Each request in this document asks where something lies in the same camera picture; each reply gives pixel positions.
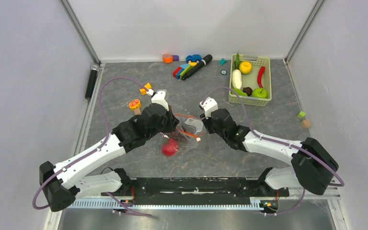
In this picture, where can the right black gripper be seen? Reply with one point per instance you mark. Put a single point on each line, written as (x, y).
(206, 122)

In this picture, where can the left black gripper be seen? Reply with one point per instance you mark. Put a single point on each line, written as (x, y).
(173, 121)

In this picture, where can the clear zip bag orange zipper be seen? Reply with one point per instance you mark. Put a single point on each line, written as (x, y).
(190, 126)

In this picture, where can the purple grape bunch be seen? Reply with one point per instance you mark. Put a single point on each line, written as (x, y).
(177, 136)

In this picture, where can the red apple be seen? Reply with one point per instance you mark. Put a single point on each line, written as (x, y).
(170, 147)

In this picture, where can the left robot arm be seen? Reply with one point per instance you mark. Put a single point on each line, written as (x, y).
(64, 182)

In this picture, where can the wooden cube left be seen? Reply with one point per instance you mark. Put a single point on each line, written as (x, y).
(137, 111)

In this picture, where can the wooden cube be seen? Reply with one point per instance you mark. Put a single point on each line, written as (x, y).
(306, 123)
(137, 111)

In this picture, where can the orange toy brick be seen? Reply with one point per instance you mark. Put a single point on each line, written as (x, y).
(147, 87)

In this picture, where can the light green fruit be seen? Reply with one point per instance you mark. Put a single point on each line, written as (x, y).
(239, 92)

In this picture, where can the dark brown fruit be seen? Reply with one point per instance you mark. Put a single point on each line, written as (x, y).
(248, 91)

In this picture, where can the white radish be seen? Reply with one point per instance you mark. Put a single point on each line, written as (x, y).
(236, 79)

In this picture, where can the green apple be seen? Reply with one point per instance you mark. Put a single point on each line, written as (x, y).
(260, 93)

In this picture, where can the coloured block stack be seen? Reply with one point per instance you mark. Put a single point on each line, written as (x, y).
(182, 69)

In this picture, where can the green plastic basket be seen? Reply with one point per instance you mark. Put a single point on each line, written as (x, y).
(250, 80)

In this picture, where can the yellow lemon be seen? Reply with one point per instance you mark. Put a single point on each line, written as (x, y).
(245, 67)

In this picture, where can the black microphone on table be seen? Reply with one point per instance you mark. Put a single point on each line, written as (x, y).
(204, 61)

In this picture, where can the teal block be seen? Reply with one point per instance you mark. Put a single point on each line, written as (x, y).
(223, 61)

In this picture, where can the green leaf vegetable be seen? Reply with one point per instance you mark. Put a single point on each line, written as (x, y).
(237, 61)

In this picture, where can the red chili pepper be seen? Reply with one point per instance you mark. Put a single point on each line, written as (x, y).
(260, 76)

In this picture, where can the blue toy car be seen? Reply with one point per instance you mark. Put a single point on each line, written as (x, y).
(193, 58)

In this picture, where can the green cube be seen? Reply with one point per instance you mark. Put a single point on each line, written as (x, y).
(301, 115)

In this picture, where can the wooden cube right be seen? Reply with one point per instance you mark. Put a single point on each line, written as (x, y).
(306, 123)

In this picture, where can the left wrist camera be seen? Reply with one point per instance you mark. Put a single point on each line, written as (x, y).
(159, 97)

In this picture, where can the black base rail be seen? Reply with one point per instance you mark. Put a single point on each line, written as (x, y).
(196, 190)

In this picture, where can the black microphone at wall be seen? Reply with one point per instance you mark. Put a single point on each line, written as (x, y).
(91, 81)

